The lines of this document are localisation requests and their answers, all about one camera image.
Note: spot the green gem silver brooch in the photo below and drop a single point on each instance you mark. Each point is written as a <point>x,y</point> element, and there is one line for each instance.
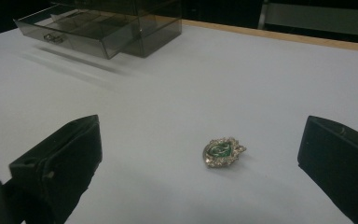
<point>222,152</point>

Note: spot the smoky clear drawer box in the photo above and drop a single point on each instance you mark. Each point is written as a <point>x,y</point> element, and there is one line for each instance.
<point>155,28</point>

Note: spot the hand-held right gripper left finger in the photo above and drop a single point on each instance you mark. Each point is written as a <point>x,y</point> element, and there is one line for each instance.
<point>62,161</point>

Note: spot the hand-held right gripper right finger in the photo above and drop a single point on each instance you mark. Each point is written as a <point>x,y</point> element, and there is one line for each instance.
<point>338,161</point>

